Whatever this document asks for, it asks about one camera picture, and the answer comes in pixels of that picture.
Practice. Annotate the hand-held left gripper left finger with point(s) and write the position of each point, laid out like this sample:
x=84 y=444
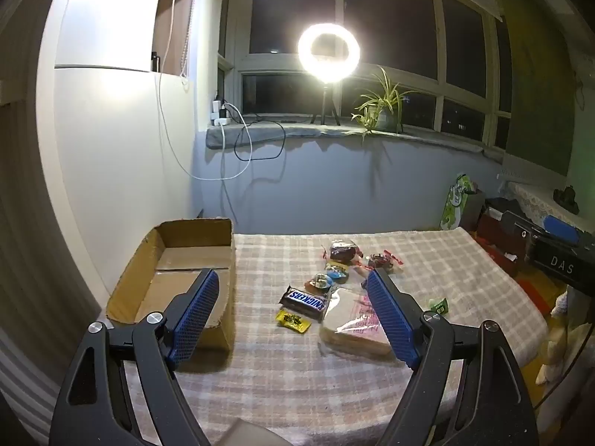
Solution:
x=195 y=320

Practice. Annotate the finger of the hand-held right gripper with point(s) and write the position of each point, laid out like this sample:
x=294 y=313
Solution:
x=560 y=230
x=516 y=223

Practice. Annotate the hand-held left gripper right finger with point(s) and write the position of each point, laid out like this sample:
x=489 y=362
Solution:
x=388 y=320

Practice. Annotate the sliced bread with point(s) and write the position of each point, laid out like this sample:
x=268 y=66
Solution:
x=348 y=325

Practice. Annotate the green candy packet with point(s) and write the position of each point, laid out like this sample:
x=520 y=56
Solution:
x=438 y=305

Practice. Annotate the chocolate cake packet red ends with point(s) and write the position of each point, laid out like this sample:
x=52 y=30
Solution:
x=342 y=252
x=382 y=260

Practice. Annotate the cardboard box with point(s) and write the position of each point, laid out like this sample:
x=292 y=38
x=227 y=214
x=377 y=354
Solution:
x=139 y=283

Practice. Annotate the jelly cup colourful lid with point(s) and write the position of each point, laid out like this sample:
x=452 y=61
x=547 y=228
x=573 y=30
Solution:
x=337 y=272

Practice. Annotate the jelly cup blue lid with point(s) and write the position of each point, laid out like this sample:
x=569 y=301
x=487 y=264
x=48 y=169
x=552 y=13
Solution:
x=318 y=282

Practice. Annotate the brown chocolate bar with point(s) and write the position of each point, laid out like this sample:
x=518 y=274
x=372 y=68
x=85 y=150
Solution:
x=304 y=302

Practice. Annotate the yellow candy packet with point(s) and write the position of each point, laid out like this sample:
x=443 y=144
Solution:
x=293 y=320

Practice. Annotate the person's right forearm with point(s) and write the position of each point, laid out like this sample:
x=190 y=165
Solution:
x=565 y=334

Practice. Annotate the dark red box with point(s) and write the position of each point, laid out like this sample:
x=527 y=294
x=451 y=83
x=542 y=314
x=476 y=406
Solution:
x=499 y=237

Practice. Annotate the lace cloth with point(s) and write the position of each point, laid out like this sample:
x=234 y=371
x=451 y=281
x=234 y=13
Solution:
x=530 y=197

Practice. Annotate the dark figurine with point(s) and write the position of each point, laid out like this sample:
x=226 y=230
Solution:
x=566 y=199

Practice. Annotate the green gift bag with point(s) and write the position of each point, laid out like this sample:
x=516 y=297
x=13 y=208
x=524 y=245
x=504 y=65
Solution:
x=453 y=204

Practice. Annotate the plaid blanket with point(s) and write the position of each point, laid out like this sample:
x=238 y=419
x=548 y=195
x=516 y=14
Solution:
x=279 y=381

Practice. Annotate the grey windowsill cushion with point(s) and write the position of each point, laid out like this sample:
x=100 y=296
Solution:
x=418 y=141

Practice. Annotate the potted spider plant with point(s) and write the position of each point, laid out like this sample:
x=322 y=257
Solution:
x=383 y=102

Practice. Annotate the white power strip with chargers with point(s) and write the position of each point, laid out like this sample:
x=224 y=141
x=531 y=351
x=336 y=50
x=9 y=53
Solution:
x=221 y=111

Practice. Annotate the black tripod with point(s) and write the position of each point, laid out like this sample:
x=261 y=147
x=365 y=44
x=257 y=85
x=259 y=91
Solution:
x=324 y=102

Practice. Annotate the window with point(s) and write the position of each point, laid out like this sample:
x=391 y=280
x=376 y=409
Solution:
x=395 y=23

